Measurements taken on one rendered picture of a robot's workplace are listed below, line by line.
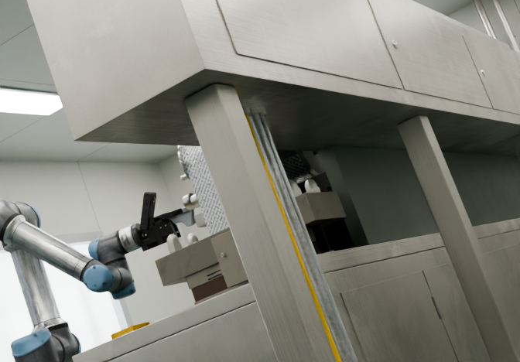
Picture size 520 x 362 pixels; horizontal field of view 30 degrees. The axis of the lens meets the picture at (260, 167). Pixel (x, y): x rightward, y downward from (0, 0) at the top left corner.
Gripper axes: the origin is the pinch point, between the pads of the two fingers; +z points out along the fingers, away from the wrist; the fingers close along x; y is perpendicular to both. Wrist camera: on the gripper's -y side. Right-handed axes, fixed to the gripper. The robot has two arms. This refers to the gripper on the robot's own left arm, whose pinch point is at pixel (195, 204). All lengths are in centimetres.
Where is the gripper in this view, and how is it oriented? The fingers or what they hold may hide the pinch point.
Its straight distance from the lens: 286.0
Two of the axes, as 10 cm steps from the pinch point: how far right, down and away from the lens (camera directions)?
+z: 9.1, -3.7, -1.9
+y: 3.7, 9.3, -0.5
